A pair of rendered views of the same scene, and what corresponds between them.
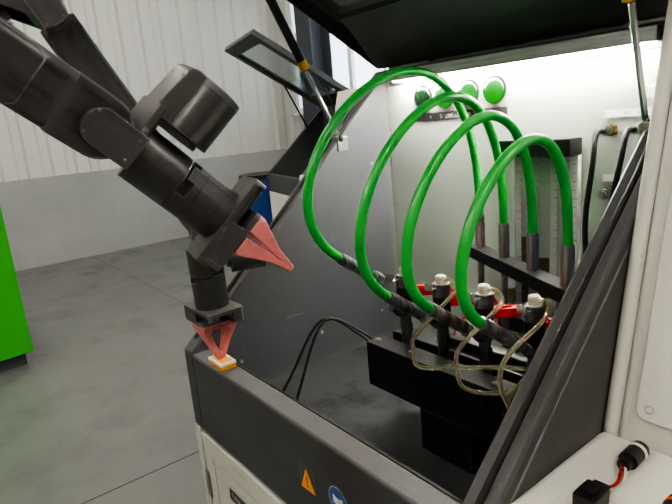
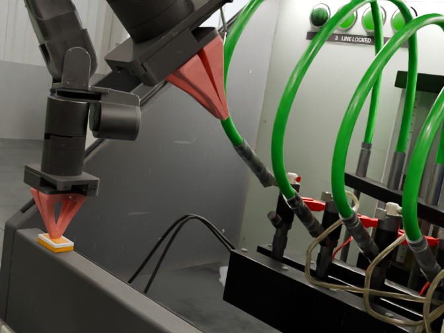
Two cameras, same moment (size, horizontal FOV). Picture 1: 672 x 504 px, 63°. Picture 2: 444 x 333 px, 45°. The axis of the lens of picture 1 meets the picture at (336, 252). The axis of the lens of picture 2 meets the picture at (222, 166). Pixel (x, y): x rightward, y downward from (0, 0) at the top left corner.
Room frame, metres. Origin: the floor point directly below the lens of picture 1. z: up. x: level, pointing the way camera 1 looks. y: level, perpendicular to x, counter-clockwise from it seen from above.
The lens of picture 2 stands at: (0.12, 0.13, 1.23)
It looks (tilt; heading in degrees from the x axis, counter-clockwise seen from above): 9 degrees down; 350
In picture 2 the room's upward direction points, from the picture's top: 9 degrees clockwise
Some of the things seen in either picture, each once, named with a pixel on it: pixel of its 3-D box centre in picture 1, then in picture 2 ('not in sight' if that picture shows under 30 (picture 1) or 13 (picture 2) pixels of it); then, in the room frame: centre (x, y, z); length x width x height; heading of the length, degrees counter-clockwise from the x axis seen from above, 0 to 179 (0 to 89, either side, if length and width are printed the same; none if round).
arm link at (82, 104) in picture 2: (208, 259); (71, 116); (0.90, 0.21, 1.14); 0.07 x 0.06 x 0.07; 107
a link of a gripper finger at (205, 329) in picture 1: (213, 331); (53, 205); (0.91, 0.23, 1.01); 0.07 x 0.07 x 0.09; 37
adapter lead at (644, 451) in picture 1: (613, 474); not in sight; (0.47, -0.25, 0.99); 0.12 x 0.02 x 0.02; 128
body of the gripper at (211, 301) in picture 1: (210, 294); (63, 158); (0.90, 0.22, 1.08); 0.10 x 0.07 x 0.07; 37
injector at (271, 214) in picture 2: (402, 335); (273, 251); (0.86, -0.10, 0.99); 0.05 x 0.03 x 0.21; 127
